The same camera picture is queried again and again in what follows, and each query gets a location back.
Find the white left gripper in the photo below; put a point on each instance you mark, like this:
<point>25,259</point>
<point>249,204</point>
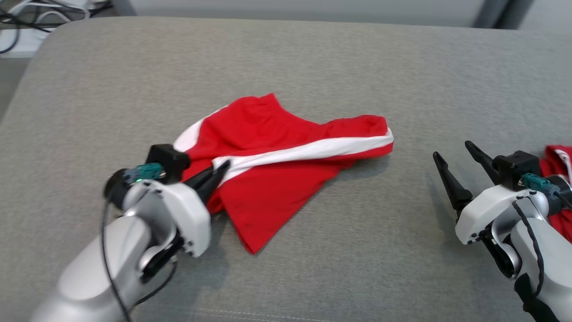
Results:
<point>187,214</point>

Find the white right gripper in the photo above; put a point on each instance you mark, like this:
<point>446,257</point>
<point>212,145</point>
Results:
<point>487,205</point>

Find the red shorts white stripes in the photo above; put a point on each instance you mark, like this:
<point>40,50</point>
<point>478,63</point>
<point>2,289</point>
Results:
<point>268,197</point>

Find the red basketball jersey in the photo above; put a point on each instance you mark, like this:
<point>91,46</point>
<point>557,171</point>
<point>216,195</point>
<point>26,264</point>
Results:
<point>556,165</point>

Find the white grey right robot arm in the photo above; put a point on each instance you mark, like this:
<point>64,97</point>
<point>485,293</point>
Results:
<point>554,259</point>

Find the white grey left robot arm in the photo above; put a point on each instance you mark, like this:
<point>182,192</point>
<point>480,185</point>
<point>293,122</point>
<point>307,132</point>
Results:
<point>89,273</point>

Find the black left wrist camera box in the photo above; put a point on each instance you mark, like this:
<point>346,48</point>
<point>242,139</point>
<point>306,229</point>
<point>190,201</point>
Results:
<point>167,161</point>

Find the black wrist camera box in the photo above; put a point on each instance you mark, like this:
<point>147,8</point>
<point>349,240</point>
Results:
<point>516,167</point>
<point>167,161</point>

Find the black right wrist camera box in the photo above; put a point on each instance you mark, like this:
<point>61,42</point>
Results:
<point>516,167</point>

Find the grey door frame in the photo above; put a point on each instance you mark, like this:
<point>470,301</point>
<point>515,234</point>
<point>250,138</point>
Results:
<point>505,13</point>

